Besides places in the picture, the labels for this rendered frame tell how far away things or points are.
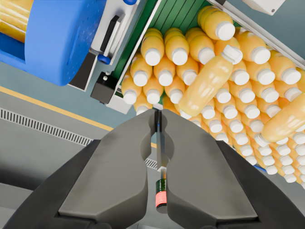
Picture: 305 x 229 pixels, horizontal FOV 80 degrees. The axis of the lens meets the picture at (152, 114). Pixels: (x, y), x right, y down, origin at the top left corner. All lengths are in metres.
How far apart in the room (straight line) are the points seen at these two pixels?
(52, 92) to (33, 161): 1.22
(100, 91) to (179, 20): 0.35
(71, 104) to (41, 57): 1.67
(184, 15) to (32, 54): 0.46
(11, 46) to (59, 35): 0.27
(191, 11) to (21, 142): 2.47
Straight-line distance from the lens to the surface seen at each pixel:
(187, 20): 0.68
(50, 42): 0.38
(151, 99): 0.55
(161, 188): 0.71
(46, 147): 2.66
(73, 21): 0.37
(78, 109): 2.07
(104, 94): 0.67
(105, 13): 0.66
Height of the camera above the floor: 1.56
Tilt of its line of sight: 53 degrees down
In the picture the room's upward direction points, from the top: 180 degrees clockwise
